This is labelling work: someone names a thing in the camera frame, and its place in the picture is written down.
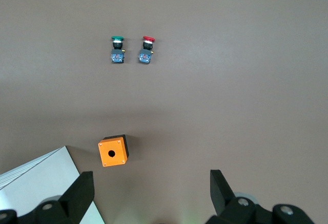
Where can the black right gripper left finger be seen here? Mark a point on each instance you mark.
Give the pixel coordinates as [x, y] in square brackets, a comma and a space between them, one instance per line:
[77, 195]

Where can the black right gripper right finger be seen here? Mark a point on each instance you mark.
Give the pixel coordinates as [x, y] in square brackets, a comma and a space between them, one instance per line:
[223, 198]

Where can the white drawer cabinet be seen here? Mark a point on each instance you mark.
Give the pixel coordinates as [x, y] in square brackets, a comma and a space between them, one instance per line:
[38, 178]

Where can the green mushroom push button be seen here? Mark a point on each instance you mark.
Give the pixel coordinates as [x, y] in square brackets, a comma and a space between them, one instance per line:
[117, 55]

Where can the red mushroom push button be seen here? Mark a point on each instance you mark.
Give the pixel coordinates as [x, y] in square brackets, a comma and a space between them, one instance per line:
[145, 55]

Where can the orange button enclosure box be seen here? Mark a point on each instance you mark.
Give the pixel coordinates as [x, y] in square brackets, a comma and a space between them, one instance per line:
[111, 153]

